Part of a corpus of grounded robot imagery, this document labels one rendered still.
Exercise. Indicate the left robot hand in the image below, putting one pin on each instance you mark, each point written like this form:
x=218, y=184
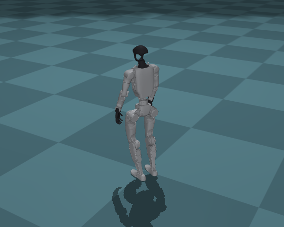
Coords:
x=117, y=116

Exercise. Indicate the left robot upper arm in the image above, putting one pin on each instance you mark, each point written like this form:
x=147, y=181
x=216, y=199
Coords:
x=128, y=76

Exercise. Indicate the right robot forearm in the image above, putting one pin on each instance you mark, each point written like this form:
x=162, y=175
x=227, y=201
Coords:
x=153, y=94

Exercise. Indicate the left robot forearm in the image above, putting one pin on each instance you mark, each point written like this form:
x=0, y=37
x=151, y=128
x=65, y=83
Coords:
x=120, y=101

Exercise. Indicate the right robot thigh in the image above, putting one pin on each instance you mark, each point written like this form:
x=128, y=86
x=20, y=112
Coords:
x=149, y=122

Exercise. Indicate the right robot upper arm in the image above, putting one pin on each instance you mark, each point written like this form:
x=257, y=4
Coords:
x=156, y=75

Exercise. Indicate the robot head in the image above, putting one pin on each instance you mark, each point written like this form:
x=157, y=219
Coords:
x=141, y=50

